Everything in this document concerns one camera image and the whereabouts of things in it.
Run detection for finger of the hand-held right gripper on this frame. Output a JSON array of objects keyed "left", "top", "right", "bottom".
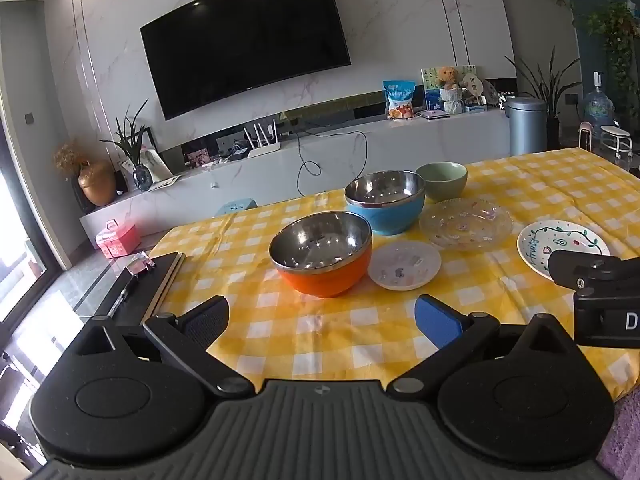
[{"left": 548, "top": 250, "right": 640, "bottom": 288}]

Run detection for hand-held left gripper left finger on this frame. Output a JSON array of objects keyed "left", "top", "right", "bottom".
[{"left": 77, "top": 296, "right": 253, "bottom": 400}]

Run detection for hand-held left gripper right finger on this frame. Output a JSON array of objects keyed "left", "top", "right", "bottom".
[{"left": 387, "top": 294, "right": 571, "bottom": 396}]

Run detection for white painted vine plate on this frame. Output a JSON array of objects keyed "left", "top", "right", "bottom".
[{"left": 516, "top": 220, "right": 612, "bottom": 291}]

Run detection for clear glass patterned plate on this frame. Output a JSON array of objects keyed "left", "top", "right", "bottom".
[{"left": 419, "top": 198, "right": 514, "bottom": 251}]

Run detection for blue steel-lined bowl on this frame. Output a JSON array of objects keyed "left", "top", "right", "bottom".
[{"left": 344, "top": 170, "right": 427, "bottom": 236}]

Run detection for orange steel-lined bowl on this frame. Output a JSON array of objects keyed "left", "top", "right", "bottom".
[{"left": 269, "top": 211, "right": 374, "bottom": 299}]

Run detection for green ceramic bowl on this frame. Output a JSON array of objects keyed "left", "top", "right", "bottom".
[{"left": 415, "top": 161, "right": 468, "bottom": 203}]

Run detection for black notebook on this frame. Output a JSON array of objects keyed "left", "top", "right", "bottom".
[{"left": 75, "top": 252, "right": 187, "bottom": 332}]

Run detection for small white printed plate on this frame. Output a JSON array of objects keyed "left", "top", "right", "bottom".
[{"left": 367, "top": 240, "right": 442, "bottom": 291}]

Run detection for pink candy wrapper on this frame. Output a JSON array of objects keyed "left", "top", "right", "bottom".
[{"left": 127, "top": 252, "right": 156, "bottom": 277}]

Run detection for yellow checked tablecloth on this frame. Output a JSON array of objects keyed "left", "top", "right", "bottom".
[{"left": 149, "top": 147, "right": 640, "bottom": 403}]

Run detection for teal plastic stool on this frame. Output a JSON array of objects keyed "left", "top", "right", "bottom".
[{"left": 215, "top": 198, "right": 259, "bottom": 218}]

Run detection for pink storage box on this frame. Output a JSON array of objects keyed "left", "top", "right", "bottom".
[{"left": 94, "top": 220, "right": 142, "bottom": 260}]

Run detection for purple fuzzy rug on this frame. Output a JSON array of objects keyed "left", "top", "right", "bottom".
[{"left": 594, "top": 394, "right": 640, "bottom": 480}]

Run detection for white round stool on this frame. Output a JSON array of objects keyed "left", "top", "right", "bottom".
[{"left": 598, "top": 124, "right": 634, "bottom": 159}]

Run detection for grey metal trash can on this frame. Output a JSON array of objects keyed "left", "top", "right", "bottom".
[{"left": 505, "top": 96, "right": 548, "bottom": 157}]

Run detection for green plant in glass vase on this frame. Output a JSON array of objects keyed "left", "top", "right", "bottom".
[{"left": 99, "top": 98, "right": 156, "bottom": 192}]

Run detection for blue water jug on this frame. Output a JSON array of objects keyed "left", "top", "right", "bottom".
[{"left": 582, "top": 72, "right": 617, "bottom": 137}]

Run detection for white framed picture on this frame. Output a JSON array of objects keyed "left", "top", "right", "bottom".
[{"left": 142, "top": 127, "right": 182, "bottom": 184}]

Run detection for potted snake plant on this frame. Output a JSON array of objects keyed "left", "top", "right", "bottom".
[{"left": 504, "top": 46, "right": 584, "bottom": 151}]

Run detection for golden round vase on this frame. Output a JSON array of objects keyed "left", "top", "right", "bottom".
[{"left": 77, "top": 160, "right": 117, "bottom": 208}]

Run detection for white wifi router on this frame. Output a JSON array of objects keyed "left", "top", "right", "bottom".
[{"left": 243, "top": 121, "right": 282, "bottom": 157}]

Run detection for white marble TV cabinet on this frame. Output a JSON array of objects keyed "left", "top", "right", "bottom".
[{"left": 79, "top": 109, "right": 512, "bottom": 257}]

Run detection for round paper hand fan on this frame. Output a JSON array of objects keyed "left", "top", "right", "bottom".
[{"left": 462, "top": 72, "right": 487, "bottom": 102}]

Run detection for dried brown flowers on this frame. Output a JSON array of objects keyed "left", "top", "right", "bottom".
[{"left": 53, "top": 139, "right": 92, "bottom": 177}]

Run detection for blue snack bag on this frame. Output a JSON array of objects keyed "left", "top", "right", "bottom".
[{"left": 383, "top": 80, "right": 417, "bottom": 121}]

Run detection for hanging green leafy plant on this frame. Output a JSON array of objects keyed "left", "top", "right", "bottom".
[{"left": 584, "top": 2, "right": 640, "bottom": 111}]

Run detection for brown teddy bear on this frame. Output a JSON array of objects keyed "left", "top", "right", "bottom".
[{"left": 437, "top": 65, "right": 461, "bottom": 91}]

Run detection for green picture card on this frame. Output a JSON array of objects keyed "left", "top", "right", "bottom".
[{"left": 421, "top": 66, "right": 476, "bottom": 109}]

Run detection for black flat television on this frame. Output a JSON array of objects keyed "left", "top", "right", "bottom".
[{"left": 140, "top": 0, "right": 352, "bottom": 121}]

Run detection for black power cable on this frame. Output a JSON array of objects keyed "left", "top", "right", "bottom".
[{"left": 294, "top": 130, "right": 369, "bottom": 197}]

